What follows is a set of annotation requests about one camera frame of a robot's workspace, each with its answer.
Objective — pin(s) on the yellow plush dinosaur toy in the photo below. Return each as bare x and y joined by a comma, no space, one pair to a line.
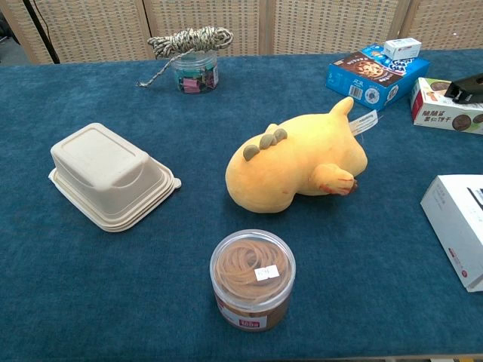
302,158

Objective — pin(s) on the dark blue carpeted table top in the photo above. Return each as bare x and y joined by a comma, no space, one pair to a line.
113,283

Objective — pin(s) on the clear jar of rubber bands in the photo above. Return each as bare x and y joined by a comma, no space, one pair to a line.
251,286

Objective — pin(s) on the clear jar of binder clips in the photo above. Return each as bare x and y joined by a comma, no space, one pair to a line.
196,77

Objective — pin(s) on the beige pulp takeout container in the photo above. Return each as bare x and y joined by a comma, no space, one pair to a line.
102,162

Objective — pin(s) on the blue chocolate cookie box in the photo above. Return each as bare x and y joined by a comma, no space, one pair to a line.
366,75

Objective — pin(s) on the white red biscuit box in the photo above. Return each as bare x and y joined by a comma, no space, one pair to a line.
437,113

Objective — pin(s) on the small white cardboard box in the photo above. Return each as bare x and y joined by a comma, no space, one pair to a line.
402,48

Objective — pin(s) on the woven rattan folding screen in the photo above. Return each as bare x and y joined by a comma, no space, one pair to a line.
94,26

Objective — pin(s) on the white stapler packaging box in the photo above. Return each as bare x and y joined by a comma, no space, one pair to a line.
453,218

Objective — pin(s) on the black stapler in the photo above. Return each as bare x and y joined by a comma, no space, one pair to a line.
466,90

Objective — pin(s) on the black tripod stand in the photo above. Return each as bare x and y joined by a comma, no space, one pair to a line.
39,30

